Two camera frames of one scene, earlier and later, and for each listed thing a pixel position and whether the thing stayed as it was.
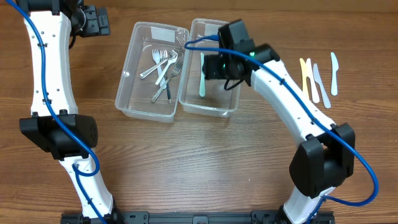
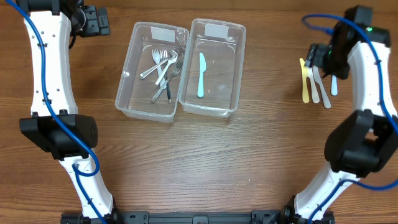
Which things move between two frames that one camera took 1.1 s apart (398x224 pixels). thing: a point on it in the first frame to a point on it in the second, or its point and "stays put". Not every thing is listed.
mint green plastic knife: x=202 y=86 stays put
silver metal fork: x=175 y=71 stays put
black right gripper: x=210 y=66 to x=311 y=55
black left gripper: x=101 y=21 stays put
